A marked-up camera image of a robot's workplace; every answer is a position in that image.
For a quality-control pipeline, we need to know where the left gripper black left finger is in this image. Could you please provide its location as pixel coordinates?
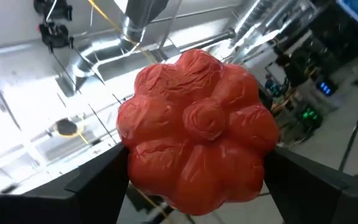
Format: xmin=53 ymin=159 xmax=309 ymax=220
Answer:
xmin=64 ymin=142 xmax=131 ymax=224

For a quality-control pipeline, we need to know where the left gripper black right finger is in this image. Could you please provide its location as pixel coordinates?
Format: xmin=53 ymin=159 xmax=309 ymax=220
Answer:
xmin=263 ymin=145 xmax=351 ymax=224

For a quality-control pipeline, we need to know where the yellow hanging cable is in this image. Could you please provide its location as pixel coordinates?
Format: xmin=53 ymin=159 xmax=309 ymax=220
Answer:
xmin=87 ymin=0 xmax=167 ymax=218

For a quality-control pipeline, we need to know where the red-orange lobed fruit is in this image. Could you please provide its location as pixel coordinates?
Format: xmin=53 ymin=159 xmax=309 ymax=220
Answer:
xmin=116 ymin=48 xmax=280 ymax=217

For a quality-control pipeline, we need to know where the equipment rack with lights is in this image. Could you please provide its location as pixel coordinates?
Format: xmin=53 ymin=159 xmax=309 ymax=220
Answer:
xmin=272 ymin=18 xmax=341 ymax=147

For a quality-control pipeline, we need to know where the small black ceiling device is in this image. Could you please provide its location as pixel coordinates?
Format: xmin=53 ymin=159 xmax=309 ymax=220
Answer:
xmin=38 ymin=22 xmax=75 ymax=53

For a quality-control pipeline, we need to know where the silver ceiling duct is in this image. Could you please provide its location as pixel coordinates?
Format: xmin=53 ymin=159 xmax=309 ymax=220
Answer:
xmin=68 ymin=0 xmax=170 ymax=82

